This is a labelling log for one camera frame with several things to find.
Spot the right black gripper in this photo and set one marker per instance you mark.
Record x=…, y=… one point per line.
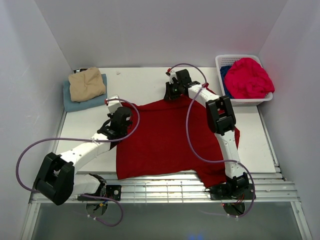
x=168, y=95

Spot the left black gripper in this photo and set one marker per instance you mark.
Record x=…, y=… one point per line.
x=111, y=114

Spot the dark red t shirt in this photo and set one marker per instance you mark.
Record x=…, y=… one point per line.
x=159, y=144

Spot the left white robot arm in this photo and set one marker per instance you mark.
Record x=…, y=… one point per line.
x=57, y=179

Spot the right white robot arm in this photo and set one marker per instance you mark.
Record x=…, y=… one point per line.
x=221, y=120

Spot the dark blue t shirt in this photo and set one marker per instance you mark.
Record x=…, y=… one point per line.
x=224, y=70

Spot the white plastic basket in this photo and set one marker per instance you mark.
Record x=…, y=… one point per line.
x=229, y=60

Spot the folded light blue t shirt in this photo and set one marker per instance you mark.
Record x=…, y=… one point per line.
x=70, y=106

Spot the folded beige t shirt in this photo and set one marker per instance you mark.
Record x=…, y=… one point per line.
x=86, y=85

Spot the pink crumpled t shirt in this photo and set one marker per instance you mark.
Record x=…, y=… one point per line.
x=247, y=79

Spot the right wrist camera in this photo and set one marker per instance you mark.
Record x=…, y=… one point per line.
x=172, y=77

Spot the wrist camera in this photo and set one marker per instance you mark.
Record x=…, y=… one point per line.
x=112, y=103
x=172, y=77

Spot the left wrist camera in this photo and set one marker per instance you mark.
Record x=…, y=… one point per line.
x=112, y=103

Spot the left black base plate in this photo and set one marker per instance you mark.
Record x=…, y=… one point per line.
x=112, y=192

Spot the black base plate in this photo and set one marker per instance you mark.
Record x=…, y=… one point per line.
x=112, y=192
x=224, y=192

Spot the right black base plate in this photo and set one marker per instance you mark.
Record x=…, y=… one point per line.
x=224, y=192

